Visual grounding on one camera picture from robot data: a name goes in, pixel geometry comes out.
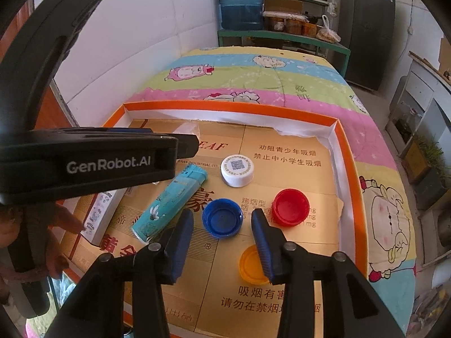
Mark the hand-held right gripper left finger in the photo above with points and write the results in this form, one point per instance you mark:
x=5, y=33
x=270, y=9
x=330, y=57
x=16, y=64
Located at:
x=179, y=250

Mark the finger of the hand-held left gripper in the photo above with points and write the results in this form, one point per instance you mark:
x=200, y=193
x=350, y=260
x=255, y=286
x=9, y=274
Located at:
x=130, y=131
x=186, y=145

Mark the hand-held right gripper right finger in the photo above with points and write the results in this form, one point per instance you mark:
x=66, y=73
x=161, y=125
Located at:
x=262, y=250

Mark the teal lighter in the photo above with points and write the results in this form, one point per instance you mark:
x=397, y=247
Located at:
x=169, y=204

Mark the blue bottle cap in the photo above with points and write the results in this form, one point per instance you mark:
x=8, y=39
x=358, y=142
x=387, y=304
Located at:
x=222, y=217

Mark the red bottle cap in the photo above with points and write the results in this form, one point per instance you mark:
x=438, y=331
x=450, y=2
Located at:
x=291, y=207

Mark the white bottle cap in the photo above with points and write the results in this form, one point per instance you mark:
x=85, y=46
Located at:
x=238, y=170

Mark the orange-rimmed cardboard tray box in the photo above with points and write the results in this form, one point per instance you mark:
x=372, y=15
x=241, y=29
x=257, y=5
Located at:
x=282, y=155

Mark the person's left hand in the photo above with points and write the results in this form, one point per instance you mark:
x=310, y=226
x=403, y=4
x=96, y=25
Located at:
x=67, y=223

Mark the orange bottle cap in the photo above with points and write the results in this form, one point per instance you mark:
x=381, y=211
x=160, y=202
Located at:
x=248, y=264

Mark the red-brown wooden door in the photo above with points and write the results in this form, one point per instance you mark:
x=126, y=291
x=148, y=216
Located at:
x=53, y=112

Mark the small white box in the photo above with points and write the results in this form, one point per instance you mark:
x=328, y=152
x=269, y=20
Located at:
x=104, y=214

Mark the printed blanket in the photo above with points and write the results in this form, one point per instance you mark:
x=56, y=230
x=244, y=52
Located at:
x=246, y=77

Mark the food jar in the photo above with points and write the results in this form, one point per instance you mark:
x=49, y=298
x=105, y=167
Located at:
x=294, y=25
x=274, y=21
x=309, y=29

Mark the blue water jug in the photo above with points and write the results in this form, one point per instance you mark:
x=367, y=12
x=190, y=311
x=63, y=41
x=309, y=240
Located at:
x=241, y=3

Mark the yellow plant box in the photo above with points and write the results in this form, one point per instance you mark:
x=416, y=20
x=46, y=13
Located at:
x=415, y=162

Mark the dark green plant box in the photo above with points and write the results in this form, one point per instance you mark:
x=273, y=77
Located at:
x=431, y=190

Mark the white plastic bag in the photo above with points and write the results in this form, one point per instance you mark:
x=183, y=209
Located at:
x=328, y=33

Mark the dark grey refrigerator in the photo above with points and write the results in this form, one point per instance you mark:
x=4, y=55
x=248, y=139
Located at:
x=368, y=28

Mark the white cabinet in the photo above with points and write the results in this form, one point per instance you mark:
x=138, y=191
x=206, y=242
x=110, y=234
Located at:
x=422, y=91

